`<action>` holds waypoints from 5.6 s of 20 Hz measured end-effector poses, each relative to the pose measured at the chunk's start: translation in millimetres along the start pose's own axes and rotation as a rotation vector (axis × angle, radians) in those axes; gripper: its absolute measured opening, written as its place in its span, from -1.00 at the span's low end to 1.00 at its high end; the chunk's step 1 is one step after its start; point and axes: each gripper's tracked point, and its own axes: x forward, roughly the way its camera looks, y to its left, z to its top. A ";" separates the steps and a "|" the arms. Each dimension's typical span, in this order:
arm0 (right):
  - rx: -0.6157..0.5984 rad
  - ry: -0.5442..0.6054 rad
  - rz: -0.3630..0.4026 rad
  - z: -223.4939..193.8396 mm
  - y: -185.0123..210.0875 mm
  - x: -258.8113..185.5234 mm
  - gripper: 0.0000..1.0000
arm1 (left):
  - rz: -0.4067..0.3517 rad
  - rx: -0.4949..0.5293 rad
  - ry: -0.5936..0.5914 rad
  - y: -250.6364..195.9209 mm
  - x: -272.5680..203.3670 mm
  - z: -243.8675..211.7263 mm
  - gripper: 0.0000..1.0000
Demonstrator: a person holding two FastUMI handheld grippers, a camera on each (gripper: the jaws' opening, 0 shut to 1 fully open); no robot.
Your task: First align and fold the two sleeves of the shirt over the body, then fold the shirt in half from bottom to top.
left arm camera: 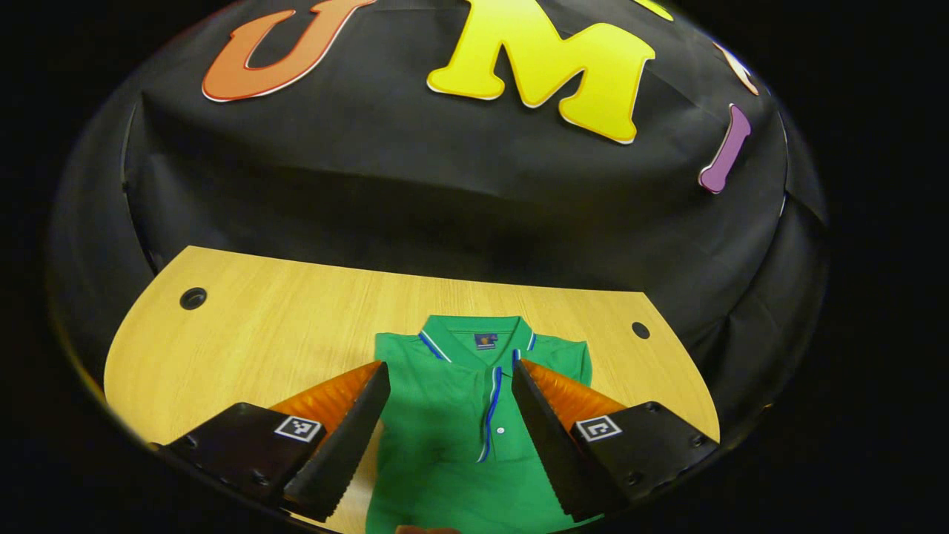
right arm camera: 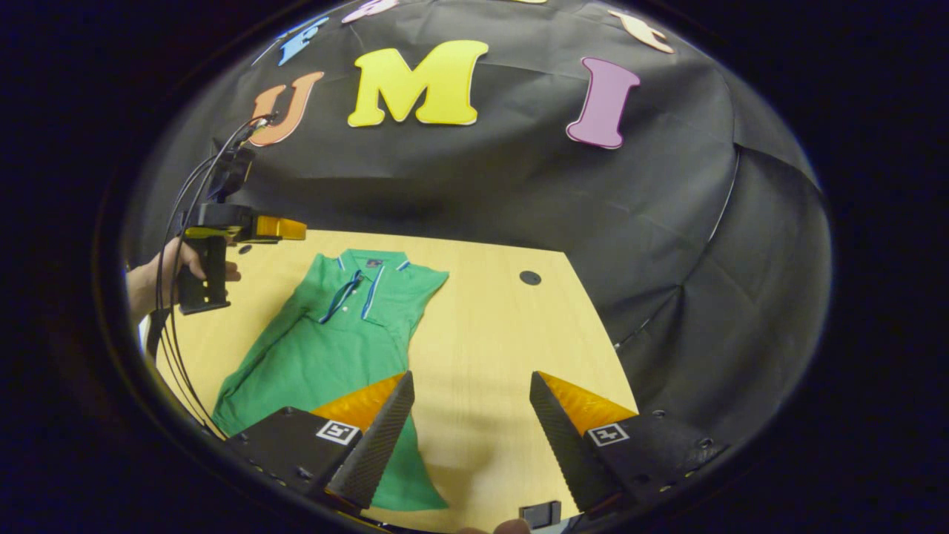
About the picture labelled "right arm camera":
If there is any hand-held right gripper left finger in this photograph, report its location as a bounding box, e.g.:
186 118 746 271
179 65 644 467
222 371 416 516

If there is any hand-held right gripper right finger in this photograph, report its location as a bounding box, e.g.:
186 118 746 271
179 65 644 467
529 371 731 518

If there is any green T-shirt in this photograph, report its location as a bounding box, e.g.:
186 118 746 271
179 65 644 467
211 248 451 512

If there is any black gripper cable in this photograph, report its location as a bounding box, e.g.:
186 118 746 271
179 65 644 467
152 111 279 438

